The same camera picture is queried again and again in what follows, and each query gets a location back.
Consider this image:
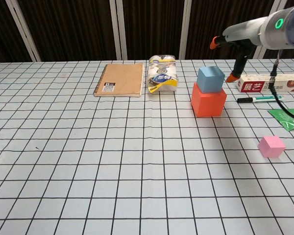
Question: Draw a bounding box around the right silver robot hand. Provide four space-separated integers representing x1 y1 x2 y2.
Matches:
210 16 268 84

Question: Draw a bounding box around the blue foam cube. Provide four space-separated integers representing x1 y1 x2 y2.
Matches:
196 66 225 94

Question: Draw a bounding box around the small pink foam cube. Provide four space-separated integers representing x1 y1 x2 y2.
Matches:
257 135 287 158

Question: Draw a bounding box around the long baking paper box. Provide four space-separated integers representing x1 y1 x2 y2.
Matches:
236 73 294 94

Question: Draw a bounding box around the green marker pen black cap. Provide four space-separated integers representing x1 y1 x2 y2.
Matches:
237 95 285 104

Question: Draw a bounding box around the large orange foam cube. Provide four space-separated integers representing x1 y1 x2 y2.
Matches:
190 82 228 118

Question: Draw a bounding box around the pack of tissue rolls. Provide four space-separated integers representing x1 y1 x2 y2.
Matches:
146 54 179 94

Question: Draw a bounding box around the green foil packet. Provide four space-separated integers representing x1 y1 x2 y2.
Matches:
267 107 294 132

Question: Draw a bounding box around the brown spiral notebook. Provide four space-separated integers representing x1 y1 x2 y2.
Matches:
93 63 144 98

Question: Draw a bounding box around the checkered light blue tablecloth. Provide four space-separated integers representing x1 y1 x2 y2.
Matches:
0 58 294 235

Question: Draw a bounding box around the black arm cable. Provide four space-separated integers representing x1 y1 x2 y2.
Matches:
269 48 294 123

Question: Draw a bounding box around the black folding screen white frame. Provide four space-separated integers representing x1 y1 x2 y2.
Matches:
0 0 294 63

